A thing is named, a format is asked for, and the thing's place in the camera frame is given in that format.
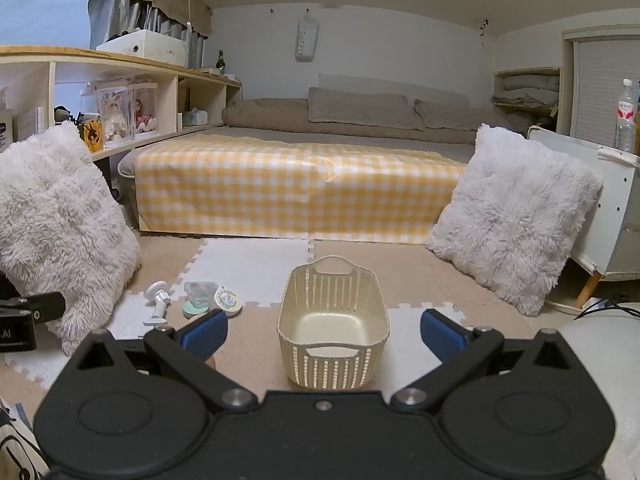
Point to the folded grey bedding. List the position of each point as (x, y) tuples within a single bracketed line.
[(530, 90)]

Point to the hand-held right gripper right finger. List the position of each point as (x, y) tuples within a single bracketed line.
[(442, 332)]

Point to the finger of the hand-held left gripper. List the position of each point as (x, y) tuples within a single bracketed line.
[(47, 307)]

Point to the white cloth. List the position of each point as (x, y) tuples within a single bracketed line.
[(615, 360)]

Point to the red dress doll display case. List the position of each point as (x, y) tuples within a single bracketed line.
[(144, 110)]

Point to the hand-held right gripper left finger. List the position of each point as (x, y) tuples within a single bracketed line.
[(205, 332)]

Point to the white hanging wall bag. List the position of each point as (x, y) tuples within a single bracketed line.
[(305, 40)]

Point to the brown bed pillow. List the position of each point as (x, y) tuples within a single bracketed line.
[(450, 112), (360, 105)]

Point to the round printed badge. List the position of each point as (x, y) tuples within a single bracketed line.
[(227, 301)]

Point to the fluffy white pillow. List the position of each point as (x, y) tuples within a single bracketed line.
[(515, 220), (60, 210)]

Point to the yellow gingham bed cover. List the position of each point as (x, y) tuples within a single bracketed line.
[(300, 185)]

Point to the beige white foam floor mat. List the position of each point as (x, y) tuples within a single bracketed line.
[(250, 270)]

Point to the white storage box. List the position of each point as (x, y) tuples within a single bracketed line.
[(150, 45)]

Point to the white file box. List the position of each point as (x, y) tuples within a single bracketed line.
[(30, 125)]

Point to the pale tissue box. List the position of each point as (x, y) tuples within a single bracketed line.
[(195, 118)]

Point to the clear plastic container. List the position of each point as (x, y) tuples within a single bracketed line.
[(200, 291)]

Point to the grey curtain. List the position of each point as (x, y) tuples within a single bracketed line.
[(125, 15)]

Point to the yellow printed cup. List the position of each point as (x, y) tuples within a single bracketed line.
[(92, 137)]

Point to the white louvred door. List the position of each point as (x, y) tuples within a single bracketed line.
[(600, 75)]

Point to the black wall hook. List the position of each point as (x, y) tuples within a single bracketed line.
[(483, 26)]

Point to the white wooden cabinet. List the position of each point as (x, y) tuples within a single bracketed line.
[(620, 220)]

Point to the cream plastic slotted basket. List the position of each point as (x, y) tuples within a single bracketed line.
[(300, 360)]

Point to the wooden shelf unit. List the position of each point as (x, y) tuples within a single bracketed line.
[(100, 55)]

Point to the white dress doll display case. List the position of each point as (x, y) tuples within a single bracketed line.
[(114, 115)]

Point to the clear water bottle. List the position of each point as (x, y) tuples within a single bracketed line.
[(626, 120)]

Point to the white headboard cushion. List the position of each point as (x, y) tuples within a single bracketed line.
[(380, 82)]

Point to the green glass bottle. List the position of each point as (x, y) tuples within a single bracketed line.
[(220, 62)]

